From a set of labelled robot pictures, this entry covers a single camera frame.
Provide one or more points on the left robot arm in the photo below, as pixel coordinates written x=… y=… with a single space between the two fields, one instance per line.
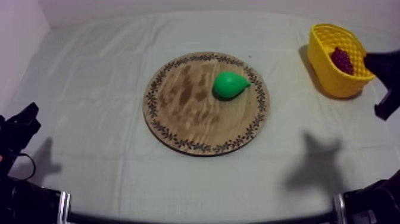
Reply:
x=25 y=203

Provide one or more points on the silver metal bar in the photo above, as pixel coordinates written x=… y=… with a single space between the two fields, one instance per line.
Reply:
x=64 y=206
x=339 y=208

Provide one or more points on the green toy pear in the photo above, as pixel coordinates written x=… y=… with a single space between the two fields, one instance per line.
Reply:
x=229 y=84

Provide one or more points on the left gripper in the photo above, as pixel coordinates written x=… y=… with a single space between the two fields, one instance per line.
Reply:
x=15 y=131

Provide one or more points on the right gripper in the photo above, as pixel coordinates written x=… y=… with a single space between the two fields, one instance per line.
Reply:
x=387 y=67

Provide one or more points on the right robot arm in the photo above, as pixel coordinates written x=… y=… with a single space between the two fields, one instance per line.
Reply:
x=375 y=203

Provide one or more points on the round wooden board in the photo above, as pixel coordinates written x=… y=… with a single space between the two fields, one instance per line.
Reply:
x=193 y=109

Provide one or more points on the purple toy grapes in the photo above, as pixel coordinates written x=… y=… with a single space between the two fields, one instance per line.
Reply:
x=342 y=61

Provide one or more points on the yellow plastic basket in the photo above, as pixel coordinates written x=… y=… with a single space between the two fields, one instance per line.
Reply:
x=331 y=75

